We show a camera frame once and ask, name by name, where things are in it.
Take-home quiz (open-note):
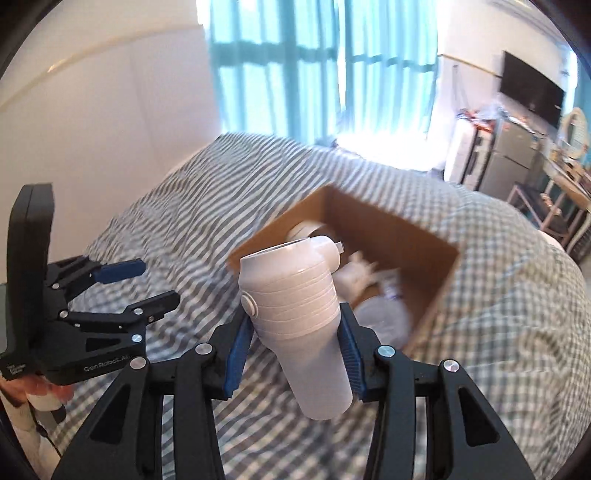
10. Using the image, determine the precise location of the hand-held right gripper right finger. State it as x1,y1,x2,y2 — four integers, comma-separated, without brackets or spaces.
338,302,532,480

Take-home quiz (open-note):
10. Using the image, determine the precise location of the person's left hand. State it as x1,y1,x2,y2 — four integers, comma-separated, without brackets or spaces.
0,373,75,409

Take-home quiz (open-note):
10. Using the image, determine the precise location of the white thermos bottle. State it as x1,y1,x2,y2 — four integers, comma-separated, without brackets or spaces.
238,235,354,421

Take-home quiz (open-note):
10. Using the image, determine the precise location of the teal curtain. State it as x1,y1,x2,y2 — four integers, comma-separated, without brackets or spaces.
339,0,439,145
210,0,352,145
574,48,591,114

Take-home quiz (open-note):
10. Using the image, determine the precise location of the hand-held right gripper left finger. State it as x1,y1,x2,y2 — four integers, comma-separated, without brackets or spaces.
51,310,254,480

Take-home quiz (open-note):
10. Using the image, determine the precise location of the white suitcase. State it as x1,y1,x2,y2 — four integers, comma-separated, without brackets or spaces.
443,117,482,186

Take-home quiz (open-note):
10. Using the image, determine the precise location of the brown cardboard box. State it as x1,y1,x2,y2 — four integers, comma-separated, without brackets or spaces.
226,185,461,358

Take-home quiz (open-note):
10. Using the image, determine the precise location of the white plastic item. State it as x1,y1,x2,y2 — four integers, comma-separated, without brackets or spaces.
332,251,385,306

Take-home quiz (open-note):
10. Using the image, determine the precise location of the clear plastic container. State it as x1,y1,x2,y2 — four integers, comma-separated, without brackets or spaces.
358,272,415,348

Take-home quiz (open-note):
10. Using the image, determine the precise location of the person's left forearm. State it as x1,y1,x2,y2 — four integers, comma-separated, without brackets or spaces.
0,399,64,480

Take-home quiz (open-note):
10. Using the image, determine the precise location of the black seat chair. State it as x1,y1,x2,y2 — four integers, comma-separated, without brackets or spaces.
508,182,571,237

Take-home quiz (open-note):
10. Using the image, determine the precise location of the silver small fridge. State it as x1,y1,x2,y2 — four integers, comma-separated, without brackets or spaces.
480,121,544,204

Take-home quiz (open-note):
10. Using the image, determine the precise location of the white oval mirror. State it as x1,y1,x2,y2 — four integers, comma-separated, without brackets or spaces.
558,107,588,160

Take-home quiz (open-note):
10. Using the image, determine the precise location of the white vanity table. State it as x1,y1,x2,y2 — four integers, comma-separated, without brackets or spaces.
540,157,591,250

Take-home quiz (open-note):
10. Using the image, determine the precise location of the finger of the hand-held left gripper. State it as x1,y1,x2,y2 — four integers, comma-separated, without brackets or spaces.
46,256,147,302
58,291,182,345

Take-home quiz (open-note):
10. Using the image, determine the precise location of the crumpled plastic bag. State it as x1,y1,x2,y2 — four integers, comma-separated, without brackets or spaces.
478,104,509,124

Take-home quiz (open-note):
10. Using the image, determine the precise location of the black wall television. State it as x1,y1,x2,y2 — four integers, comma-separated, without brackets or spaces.
500,51,567,131

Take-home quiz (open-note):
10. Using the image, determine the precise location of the grey checkered blanket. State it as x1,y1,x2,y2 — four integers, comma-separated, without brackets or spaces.
0,131,591,480

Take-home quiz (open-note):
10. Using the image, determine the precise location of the white round container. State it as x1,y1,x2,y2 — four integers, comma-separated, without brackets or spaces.
287,220,331,243

